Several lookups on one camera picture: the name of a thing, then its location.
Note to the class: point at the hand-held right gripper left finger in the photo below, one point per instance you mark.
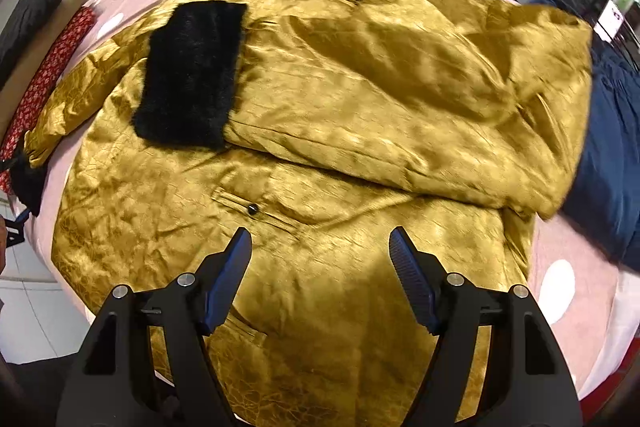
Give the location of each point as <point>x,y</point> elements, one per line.
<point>227,282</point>

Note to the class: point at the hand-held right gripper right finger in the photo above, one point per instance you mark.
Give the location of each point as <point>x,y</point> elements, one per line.
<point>412,282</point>

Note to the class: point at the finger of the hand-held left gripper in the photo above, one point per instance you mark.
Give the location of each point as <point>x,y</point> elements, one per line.
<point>15,229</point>

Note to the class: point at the gold satin jacket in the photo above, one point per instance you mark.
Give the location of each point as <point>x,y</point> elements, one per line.
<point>350,117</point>

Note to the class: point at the person's dark clothing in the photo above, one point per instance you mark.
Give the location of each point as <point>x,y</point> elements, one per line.
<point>30,382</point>

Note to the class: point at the pink polka dot blanket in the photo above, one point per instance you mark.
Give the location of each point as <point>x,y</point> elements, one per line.
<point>565,252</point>

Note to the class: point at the red floral cloth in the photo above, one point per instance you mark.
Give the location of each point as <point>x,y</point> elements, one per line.
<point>45,72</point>

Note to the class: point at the black quilted garment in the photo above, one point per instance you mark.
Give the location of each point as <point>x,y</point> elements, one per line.
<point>27,17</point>

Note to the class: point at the navy blue garment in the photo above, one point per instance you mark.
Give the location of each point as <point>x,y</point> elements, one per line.
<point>607,147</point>

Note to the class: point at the phone with pink screen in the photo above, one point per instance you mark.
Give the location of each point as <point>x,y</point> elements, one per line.
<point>611,18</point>

